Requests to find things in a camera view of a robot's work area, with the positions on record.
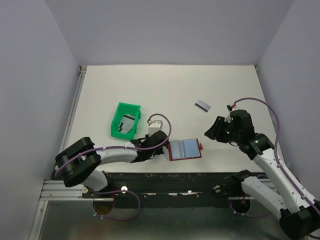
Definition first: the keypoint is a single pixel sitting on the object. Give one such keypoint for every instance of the green plastic card tray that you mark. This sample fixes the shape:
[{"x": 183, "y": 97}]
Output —
[{"x": 122, "y": 109}]

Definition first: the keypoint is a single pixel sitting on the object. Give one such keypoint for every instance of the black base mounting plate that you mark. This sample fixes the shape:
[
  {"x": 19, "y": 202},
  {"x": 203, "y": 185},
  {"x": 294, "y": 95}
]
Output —
[{"x": 171, "y": 190}]

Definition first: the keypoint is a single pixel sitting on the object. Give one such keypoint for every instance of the left aluminium rail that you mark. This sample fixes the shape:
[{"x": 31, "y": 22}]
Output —
[{"x": 73, "y": 108}]

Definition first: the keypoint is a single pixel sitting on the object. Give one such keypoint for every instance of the silver card in tray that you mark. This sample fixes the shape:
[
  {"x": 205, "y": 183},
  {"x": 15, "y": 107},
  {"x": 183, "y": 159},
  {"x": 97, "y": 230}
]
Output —
[{"x": 126, "y": 123}]

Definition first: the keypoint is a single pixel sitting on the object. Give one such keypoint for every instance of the white striped card back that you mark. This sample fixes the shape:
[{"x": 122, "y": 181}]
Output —
[{"x": 166, "y": 153}]

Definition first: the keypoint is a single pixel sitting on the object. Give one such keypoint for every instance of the front aluminium rail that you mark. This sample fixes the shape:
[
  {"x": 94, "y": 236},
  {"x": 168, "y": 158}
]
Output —
[{"x": 55, "y": 190}]

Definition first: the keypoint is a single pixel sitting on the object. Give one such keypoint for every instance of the red card holder wallet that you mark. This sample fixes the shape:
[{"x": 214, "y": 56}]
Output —
[{"x": 192, "y": 148}]

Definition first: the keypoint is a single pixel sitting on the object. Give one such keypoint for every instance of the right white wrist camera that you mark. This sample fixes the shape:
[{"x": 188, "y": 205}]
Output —
[{"x": 230, "y": 107}]

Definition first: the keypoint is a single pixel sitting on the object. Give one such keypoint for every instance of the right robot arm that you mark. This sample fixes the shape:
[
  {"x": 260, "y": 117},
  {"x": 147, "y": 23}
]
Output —
[{"x": 297, "y": 211}]

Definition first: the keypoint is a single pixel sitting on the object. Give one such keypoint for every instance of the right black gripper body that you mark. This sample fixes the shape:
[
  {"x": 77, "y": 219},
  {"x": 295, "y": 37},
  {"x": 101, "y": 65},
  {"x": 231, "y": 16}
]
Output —
[{"x": 225, "y": 133}]

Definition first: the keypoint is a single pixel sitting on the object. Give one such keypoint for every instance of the white magnetic stripe card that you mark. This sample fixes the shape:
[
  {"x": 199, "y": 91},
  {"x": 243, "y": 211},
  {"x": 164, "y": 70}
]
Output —
[{"x": 203, "y": 106}]

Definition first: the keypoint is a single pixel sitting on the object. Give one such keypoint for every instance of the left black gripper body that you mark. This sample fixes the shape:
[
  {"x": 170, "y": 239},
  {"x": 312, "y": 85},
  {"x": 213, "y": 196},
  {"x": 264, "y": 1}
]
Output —
[{"x": 160, "y": 152}]

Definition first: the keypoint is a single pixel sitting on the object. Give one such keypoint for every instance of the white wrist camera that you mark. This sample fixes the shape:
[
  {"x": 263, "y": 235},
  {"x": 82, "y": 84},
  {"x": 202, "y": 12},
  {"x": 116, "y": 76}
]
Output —
[
  {"x": 154, "y": 126},
  {"x": 230, "y": 107}
]

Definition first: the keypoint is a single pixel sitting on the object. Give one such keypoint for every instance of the aluminium rail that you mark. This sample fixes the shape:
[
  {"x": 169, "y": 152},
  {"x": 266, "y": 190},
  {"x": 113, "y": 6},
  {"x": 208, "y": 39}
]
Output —
[
  {"x": 73, "y": 108},
  {"x": 55, "y": 190}
]

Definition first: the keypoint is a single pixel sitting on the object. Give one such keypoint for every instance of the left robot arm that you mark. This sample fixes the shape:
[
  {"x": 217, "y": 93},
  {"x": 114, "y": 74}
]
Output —
[{"x": 78, "y": 163}]

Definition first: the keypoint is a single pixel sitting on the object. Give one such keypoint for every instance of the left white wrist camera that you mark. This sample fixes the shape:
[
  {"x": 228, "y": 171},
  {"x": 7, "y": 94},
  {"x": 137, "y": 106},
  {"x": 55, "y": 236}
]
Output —
[{"x": 154, "y": 126}]

